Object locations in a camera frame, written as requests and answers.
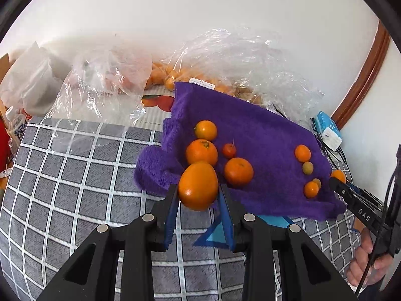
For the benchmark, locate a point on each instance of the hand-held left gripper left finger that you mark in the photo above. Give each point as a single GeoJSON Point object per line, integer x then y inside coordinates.
{"type": "Point", "coordinates": [169, 222]}

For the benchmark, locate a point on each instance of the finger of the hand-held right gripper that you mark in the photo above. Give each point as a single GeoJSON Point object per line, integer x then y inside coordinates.
{"type": "Point", "coordinates": [360, 207]}

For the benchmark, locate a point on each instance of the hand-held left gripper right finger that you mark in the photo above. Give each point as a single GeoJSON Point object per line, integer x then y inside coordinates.
{"type": "Point", "coordinates": [226, 222]}

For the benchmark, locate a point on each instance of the small tangerine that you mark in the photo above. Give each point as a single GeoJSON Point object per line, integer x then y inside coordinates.
{"type": "Point", "coordinates": [339, 175]}
{"type": "Point", "coordinates": [311, 189]}
{"type": "Point", "coordinates": [302, 153]}

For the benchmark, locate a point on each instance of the oval orange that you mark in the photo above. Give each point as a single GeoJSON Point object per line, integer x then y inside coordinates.
{"type": "Point", "coordinates": [198, 185]}

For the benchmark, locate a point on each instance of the small brown longan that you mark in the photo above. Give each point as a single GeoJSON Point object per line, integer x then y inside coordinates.
{"type": "Point", "coordinates": [308, 167]}
{"type": "Point", "coordinates": [317, 182]}

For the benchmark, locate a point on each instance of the large round orange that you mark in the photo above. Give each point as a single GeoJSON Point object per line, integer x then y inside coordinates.
{"type": "Point", "coordinates": [238, 171]}

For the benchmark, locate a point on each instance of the medium round orange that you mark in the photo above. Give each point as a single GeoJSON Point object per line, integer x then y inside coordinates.
{"type": "Point", "coordinates": [202, 152]}

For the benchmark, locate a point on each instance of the medium tangerine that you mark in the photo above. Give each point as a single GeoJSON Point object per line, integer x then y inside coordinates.
{"type": "Point", "coordinates": [205, 130]}

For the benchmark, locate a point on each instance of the person's right hand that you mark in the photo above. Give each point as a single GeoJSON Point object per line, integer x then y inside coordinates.
{"type": "Point", "coordinates": [360, 266]}

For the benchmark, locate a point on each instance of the small red fruit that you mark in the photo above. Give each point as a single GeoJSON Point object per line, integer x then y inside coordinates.
{"type": "Point", "coordinates": [229, 150]}

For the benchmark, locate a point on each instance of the white charger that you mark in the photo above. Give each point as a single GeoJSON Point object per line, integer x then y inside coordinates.
{"type": "Point", "coordinates": [332, 138]}

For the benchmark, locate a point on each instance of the blue and white box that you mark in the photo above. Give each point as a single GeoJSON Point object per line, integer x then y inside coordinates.
{"type": "Point", "coordinates": [324, 120]}

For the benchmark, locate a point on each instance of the purple towel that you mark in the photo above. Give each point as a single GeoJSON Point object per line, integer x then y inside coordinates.
{"type": "Point", "coordinates": [266, 138]}

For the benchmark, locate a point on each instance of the grey checked blanket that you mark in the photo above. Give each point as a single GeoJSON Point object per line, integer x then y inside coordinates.
{"type": "Point", "coordinates": [62, 178]}

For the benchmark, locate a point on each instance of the fruit print box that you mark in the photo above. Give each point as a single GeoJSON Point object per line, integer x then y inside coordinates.
{"type": "Point", "coordinates": [156, 102]}

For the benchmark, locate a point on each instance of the pile of bagged longans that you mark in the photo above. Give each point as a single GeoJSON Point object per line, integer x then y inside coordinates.
{"type": "Point", "coordinates": [247, 94]}

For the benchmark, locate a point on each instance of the pile of bagged tangerines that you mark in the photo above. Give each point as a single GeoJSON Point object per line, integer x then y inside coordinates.
{"type": "Point", "coordinates": [159, 75]}

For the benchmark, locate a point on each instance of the large clear plastic bag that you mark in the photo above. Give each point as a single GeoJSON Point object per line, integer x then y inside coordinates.
{"type": "Point", "coordinates": [235, 56]}

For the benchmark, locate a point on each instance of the clear plastic bottle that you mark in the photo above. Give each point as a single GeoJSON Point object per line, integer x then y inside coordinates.
{"type": "Point", "coordinates": [17, 125]}

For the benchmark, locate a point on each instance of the red bag with white print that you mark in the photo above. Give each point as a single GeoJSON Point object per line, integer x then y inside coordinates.
{"type": "Point", "coordinates": [2, 144]}

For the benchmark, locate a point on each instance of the white plastic bag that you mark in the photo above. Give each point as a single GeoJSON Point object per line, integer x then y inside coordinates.
{"type": "Point", "coordinates": [31, 78]}

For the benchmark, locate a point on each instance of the brown wooden door frame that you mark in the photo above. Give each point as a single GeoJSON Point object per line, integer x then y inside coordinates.
{"type": "Point", "coordinates": [363, 81]}

